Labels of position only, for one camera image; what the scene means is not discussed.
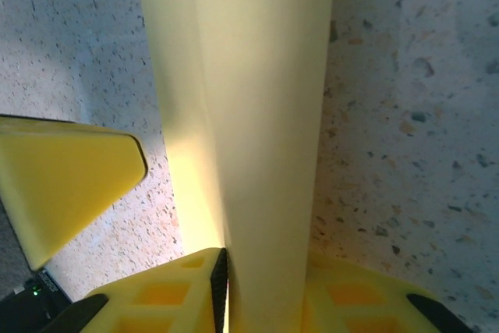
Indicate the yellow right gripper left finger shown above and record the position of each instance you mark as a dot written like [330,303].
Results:
[163,302]

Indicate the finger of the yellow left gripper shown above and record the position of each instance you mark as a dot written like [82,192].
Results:
[66,177]

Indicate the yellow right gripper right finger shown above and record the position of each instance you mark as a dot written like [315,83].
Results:
[351,302]

